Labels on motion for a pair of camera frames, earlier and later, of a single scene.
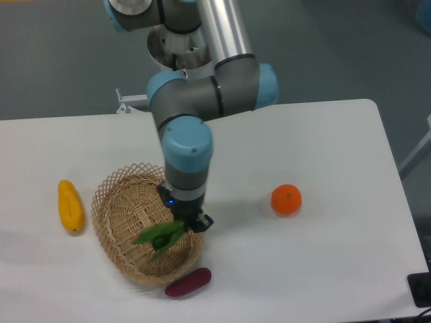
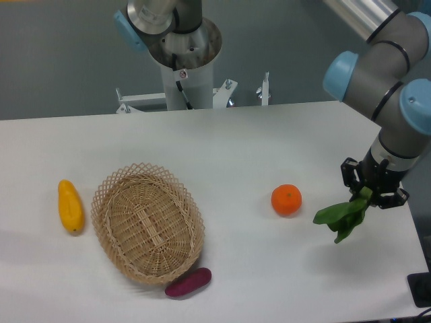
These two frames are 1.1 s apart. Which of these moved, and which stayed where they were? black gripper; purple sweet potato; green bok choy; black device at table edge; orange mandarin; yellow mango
Moved: black gripper; green bok choy
Stayed: purple sweet potato; yellow mango; black device at table edge; orange mandarin
